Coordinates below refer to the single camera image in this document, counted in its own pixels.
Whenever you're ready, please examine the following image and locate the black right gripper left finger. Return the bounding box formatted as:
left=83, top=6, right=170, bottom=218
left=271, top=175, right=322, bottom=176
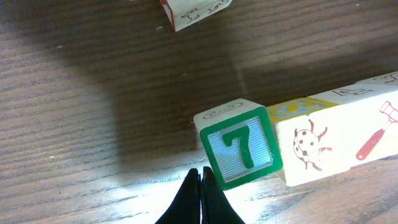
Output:
left=155, top=168, right=201, bottom=224

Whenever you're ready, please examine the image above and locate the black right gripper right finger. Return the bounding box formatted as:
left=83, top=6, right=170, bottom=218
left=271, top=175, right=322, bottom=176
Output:
left=201, top=166, right=244, bottom=224

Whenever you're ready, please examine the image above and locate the green number 7 block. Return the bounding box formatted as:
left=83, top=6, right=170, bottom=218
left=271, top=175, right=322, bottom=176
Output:
left=193, top=98, right=283, bottom=190

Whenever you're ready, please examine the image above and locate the white hammer block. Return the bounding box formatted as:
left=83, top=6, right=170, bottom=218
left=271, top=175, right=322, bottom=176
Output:
left=310, top=83, right=397, bottom=167

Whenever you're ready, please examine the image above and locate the red letter M block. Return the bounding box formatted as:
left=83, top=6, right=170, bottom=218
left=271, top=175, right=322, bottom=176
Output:
left=356, top=72, right=398, bottom=85

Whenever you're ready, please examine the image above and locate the white block with drawing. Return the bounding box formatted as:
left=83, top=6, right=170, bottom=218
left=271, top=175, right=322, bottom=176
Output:
left=160, top=0, right=232, bottom=32

